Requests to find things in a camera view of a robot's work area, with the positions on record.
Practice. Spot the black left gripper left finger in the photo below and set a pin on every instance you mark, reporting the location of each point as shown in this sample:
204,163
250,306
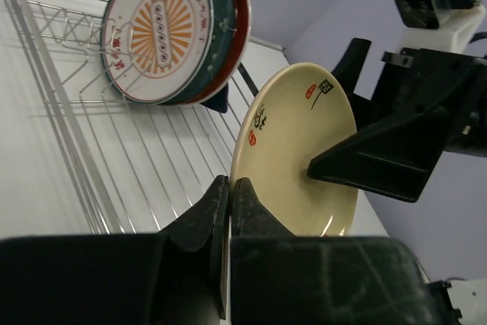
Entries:
173,276

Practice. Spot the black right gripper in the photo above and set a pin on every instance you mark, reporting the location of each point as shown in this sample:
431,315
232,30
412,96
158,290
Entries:
432,101

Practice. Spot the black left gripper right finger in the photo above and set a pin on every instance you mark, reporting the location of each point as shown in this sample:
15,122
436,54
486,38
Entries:
323,279

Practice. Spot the small beige plate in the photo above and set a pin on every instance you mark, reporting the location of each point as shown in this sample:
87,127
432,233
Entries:
280,216

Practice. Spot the dark blue leaf-shaped plate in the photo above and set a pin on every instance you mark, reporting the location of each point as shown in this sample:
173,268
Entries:
219,102

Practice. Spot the red plate with turquoise flower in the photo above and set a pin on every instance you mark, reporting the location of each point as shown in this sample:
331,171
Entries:
240,34

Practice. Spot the teal plate with white blossoms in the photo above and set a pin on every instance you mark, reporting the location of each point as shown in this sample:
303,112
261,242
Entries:
205,82

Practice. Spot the white plate with orange sunburst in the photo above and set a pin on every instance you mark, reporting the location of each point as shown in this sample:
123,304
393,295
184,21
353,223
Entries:
155,48

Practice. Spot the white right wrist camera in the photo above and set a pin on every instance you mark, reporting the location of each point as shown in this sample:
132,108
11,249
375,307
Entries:
442,25

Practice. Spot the silver wire dish rack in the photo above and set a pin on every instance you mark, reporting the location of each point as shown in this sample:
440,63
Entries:
78,157

